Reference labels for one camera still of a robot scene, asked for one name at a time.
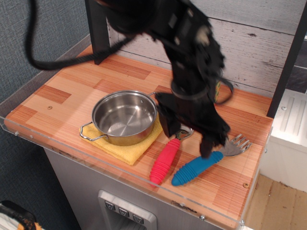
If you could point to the silver steel pan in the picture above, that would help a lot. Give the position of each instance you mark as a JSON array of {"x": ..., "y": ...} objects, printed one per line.
[{"x": 122, "y": 118}]

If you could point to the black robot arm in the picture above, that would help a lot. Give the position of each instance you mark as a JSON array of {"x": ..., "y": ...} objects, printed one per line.
[{"x": 196, "y": 60}]

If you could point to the silver dispenser button panel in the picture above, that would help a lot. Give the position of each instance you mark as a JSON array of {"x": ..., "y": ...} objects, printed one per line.
[{"x": 120, "y": 214}]

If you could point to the yellow folded cloth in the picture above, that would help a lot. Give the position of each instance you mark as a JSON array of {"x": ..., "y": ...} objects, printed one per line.
[{"x": 128, "y": 154}]

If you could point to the dark grey left post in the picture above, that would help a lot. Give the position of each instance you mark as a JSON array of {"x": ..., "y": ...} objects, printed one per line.
[{"x": 97, "y": 26}]

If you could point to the dark grey right post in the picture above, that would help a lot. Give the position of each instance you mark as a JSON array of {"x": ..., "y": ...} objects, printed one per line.
[{"x": 289, "y": 64}]

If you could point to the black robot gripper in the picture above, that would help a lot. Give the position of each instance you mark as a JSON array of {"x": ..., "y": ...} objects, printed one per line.
[{"x": 196, "y": 111}]

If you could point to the peas and carrots can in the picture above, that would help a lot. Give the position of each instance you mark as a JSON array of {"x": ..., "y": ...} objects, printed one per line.
[{"x": 217, "y": 90}]

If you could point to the red handled metal spoon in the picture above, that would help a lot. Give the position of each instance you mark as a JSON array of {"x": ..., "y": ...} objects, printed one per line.
[{"x": 165, "y": 159}]

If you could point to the dark grey post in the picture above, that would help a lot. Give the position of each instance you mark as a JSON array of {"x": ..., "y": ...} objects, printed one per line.
[
  {"x": 289, "y": 64},
  {"x": 97, "y": 26}
]

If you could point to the orange object at corner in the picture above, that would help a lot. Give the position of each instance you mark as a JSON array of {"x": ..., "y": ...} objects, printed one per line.
[{"x": 27, "y": 223}]

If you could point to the blue handled metal fork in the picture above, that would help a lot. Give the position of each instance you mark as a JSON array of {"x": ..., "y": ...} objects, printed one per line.
[{"x": 195, "y": 167}]

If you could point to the clear acrylic guard rail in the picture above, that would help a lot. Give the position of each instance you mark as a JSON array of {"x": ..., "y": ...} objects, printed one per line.
[{"x": 48, "y": 108}]

